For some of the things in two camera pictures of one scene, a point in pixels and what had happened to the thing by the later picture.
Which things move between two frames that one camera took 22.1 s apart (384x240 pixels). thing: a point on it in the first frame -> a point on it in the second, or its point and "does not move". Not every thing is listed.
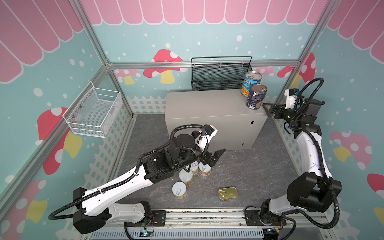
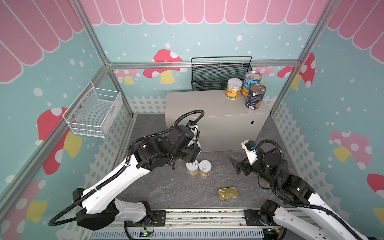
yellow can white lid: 186,177 -> 233,90
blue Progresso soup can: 251,78 does not move
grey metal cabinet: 226,110 does not move
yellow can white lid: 204,170 does not move
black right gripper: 276,109 -> 245,165
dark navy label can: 256,96 does not move
